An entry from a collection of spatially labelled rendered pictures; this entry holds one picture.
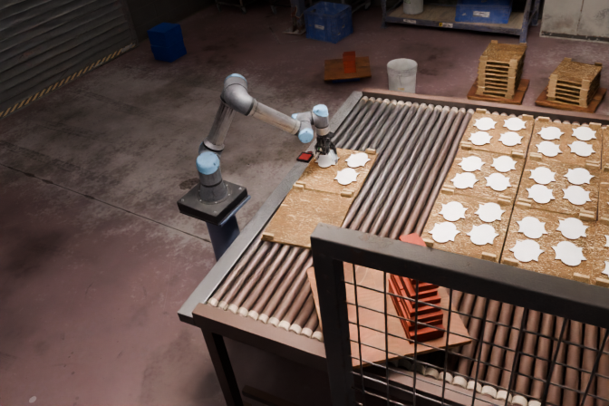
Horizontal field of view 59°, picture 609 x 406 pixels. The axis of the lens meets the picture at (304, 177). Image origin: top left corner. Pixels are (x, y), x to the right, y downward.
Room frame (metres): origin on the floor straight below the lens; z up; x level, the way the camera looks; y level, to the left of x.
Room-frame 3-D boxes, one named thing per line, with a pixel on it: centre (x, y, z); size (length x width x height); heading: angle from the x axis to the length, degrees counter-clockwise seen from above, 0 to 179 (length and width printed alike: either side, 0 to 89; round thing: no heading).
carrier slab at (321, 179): (2.42, -0.19, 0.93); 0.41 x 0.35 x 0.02; 153
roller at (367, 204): (2.21, -0.35, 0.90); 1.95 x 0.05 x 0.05; 150
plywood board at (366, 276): (1.37, -0.23, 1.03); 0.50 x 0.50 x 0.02; 6
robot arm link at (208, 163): (2.35, 0.49, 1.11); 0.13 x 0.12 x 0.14; 2
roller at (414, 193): (2.11, -0.52, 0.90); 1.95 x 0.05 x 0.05; 150
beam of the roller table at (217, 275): (2.44, 0.06, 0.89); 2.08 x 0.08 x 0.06; 150
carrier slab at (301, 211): (2.05, 0.00, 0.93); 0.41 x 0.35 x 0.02; 155
